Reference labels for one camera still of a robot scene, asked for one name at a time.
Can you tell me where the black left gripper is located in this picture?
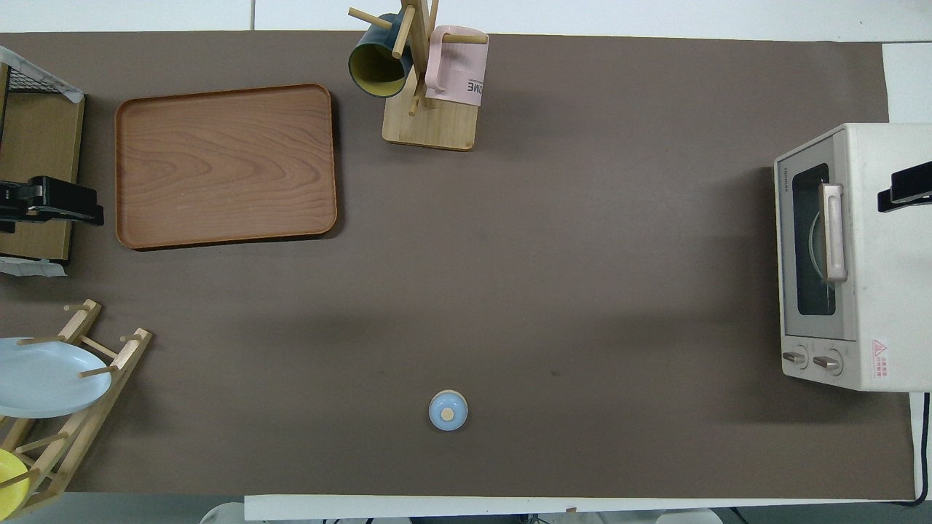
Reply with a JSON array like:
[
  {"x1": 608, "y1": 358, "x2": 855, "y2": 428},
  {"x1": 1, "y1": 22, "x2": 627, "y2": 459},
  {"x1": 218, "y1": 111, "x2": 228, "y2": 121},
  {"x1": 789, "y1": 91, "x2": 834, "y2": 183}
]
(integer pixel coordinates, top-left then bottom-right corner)
[{"x1": 0, "y1": 177, "x2": 104, "y2": 234}]

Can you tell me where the wooden mug tree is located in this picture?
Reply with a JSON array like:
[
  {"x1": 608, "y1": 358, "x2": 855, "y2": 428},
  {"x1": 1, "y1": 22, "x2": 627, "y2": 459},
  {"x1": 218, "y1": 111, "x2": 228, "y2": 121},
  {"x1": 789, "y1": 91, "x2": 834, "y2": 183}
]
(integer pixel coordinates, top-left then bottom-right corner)
[{"x1": 347, "y1": 0, "x2": 490, "y2": 152}]

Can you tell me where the wooden shelf cabinet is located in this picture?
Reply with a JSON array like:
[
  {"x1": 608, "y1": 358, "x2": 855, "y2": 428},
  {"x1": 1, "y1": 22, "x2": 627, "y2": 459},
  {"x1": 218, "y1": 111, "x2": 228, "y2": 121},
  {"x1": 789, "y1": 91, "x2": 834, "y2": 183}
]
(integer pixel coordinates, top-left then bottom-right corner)
[{"x1": 0, "y1": 62, "x2": 86, "y2": 263}]

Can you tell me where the white plastic sheet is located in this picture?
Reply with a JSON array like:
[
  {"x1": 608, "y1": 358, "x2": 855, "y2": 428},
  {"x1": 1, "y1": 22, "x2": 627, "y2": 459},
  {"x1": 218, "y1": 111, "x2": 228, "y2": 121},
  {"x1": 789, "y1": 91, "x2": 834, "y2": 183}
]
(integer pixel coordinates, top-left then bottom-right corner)
[{"x1": 0, "y1": 256, "x2": 68, "y2": 278}]

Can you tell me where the yellow plate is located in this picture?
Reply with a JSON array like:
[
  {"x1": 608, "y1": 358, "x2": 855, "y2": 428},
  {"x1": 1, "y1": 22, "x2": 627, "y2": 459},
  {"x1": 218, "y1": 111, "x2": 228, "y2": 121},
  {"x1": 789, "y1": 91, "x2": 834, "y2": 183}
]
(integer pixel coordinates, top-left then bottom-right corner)
[{"x1": 0, "y1": 448, "x2": 31, "y2": 514}]

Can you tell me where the wooden dish rack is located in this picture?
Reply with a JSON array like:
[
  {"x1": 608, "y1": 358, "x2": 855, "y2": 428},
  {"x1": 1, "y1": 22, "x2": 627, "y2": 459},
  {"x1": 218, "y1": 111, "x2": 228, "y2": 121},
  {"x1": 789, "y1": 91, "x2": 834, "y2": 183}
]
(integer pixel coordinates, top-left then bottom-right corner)
[{"x1": 0, "y1": 299, "x2": 154, "y2": 519}]

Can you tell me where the black wire mesh panel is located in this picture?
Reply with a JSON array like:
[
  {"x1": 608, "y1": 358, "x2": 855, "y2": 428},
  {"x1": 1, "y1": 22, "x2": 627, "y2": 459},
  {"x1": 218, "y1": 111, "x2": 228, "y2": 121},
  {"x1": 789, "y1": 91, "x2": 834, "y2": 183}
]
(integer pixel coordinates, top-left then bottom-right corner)
[{"x1": 0, "y1": 46, "x2": 84, "y2": 103}]

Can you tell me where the black oven power cord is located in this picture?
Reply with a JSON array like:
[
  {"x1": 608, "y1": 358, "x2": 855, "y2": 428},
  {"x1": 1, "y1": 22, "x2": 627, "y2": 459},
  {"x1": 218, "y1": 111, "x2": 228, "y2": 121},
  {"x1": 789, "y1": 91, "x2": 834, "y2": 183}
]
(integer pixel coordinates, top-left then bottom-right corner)
[{"x1": 892, "y1": 392, "x2": 932, "y2": 508}]

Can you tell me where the wooden serving tray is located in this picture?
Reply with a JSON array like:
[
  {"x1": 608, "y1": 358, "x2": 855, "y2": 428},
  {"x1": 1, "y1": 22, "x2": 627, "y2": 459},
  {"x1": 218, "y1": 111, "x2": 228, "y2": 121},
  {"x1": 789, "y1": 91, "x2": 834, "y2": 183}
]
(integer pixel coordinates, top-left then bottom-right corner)
[{"x1": 114, "y1": 83, "x2": 339, "y2": 251}]

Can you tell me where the light blue plate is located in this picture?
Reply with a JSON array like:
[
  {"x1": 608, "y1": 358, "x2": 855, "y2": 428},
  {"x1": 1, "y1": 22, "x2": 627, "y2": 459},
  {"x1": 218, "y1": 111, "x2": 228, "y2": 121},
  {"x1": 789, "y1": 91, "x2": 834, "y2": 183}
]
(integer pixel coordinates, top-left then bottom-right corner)
[{"x1": 0, "y1": 337, "x2": 113, "y2": 419}]

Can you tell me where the blue jar with wooden knob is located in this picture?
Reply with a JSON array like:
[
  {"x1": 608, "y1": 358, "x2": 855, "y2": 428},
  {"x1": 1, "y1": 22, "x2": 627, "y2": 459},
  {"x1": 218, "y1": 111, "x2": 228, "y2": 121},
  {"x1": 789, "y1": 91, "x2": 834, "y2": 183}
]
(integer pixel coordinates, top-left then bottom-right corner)
[{"x1": 428, "y1": 390, "x2": 469, "y2": 432}]

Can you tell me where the white toaster oven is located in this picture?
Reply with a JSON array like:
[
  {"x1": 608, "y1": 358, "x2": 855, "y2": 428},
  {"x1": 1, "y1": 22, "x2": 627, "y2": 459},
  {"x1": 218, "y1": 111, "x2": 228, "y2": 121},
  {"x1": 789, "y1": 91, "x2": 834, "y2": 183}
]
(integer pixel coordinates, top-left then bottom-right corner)
[{"x1": 773, "y1": 122, "x2": 932, "y2": 394}]

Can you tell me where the white round base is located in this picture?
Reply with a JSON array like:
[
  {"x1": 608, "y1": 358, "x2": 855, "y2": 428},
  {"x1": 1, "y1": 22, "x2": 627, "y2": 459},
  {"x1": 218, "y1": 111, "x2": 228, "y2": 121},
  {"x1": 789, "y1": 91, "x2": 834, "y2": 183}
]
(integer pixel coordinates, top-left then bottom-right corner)
[{"x1": 200, "y1": 501, "x2": 245, "y2": 524}]

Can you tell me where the brown table mat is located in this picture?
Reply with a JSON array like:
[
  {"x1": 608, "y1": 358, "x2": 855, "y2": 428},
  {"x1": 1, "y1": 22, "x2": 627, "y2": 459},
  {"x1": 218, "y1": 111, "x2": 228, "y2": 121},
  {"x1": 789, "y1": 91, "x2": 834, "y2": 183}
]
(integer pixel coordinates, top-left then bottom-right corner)
[{"x1": 0, "y1": 31, "x2": 917, "y2": 503}]

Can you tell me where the dark green mug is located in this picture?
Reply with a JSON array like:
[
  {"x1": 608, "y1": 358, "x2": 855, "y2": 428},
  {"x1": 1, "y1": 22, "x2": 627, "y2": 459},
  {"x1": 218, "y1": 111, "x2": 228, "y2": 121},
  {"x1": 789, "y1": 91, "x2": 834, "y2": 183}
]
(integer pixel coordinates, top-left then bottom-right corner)
[{"x1": 347, "y1": 13, "x2": 414, "y2": 99}]

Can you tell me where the pink mug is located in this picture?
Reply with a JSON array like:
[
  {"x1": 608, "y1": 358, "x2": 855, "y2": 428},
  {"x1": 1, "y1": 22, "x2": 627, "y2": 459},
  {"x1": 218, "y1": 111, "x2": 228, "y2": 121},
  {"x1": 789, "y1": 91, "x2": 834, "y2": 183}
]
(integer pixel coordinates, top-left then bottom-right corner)
[{"x1": 424, "y1": 25, "x2": 489, "y2": 108}]

